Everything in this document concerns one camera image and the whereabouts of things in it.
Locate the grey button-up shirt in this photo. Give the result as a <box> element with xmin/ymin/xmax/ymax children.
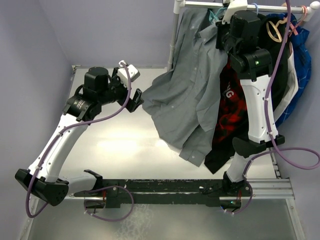
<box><xmin>142</xmin><ymin>8</ymin><xmax>228</xmax><ymax>166</ymax></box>

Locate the white hanging shirt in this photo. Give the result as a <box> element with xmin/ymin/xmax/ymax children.
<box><xmin>273</xmin><ymin>42</ymin><xmax>299</xmax><ymax>121</ymax></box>

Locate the black hanging shirt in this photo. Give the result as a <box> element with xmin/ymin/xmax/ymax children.
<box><xmin>203</xmin><ymin>12</ymin><xmax>292</xmax><ymax>175</ymax></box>

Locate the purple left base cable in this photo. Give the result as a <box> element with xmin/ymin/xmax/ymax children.
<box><xmin>83</xmin><ymin>182</ymin><xmax>135</xmax><ymax>222</ymax></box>

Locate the pink plastic hanger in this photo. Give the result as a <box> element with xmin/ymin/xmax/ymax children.
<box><xmin>288</xmin><ymin>5</ymin><xmax>308</xmax><ymax>37</ymax></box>

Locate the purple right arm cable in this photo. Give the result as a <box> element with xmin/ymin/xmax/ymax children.
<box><xmin>241</xmin><ymin>0</ymin><xmax>320</xmax><ymax>176</ymax></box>

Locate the aluminium extrusion rail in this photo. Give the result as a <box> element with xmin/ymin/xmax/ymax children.
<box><xmin>29</xmin><ymin>177</ymin><xmax>296</xmax><ymax>201</ymax></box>

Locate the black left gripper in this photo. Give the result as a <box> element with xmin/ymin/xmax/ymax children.
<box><xmin>98</xmin><ymin>68</ymin><xmax>144</xmax><ymax>112</ymax></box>

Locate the beige wooden hanger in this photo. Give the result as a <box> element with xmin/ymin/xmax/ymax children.
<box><xmin>265</xmin><ymin>13</ymin><xmax>291</xmax><ymax>43</ymax></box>

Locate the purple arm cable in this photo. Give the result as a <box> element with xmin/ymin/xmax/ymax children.
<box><xmin>241</xmin><ymin>0</ymin><xmax>320</xmax><ymax>176</ymax></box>
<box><xmin>25</xmin><ymin>62</ymin><xmax>132</xmax><ymax>219</ymax></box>

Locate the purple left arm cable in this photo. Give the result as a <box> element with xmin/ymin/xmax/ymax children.
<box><xmin>25</xmin><ymin>62</ymin><xmax>132</xmax><ymax>219</ymax></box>

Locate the teal plastic hanger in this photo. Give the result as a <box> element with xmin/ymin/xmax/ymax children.
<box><xmin>208</xmin><ymin>7</ymin><xmax>227</xmax><ymax>24</ymax></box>

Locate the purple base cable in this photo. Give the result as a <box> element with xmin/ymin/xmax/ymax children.
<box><xmin>83</xmin><ymin>182</ymin><xmax>135</xmax><ymax>222</ymax></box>
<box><xmin>223</xmin><ymin>179</ymin><xmax>254</xmax><ymax>216</ymax></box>

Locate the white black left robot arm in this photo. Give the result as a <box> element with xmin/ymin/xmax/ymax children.
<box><xmin>15</xmin><ymin>61</ymin><xmax>143</xmax><ymax>206</ymax></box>

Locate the red black plaid shirt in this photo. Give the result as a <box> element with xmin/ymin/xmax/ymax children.
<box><xmin>212</xmin><ymin>61</ymin><xmax>248</xmax><ymax>158</ymax></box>

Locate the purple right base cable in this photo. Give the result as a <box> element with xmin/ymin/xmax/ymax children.
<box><xmin>223</xmin><ymin>179</ymin><xmax>254</xmax><ymax>216</ymax></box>

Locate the light blue wire hanger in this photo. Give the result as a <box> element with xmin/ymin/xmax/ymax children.
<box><xmin>252</xmin><ymin>2</ymin><xmax>259</xmax><ymax>15</ymax></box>

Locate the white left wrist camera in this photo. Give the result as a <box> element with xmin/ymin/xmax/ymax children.
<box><xmin>117</xmin><ymin>60</ymin><xmax>141</xmax><ymax>85</ymax></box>

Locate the silver clothes rack frame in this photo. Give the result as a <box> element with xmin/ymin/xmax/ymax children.
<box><xmin>167</xmin><ymin>0</ymin><xmax>320</xmax><ymax>71</ymax></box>

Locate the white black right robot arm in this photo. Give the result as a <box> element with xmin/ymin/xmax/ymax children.
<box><xmin>216</xmin><ymin>10</ymin><xmax>285</xmax><ymax>196</ymax></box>

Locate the blue checked shirt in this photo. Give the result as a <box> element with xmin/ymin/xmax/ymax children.
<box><xmin>275</xmin><ymin>15</ymin><xmax>312</xmax><ymax>127</ymax></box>

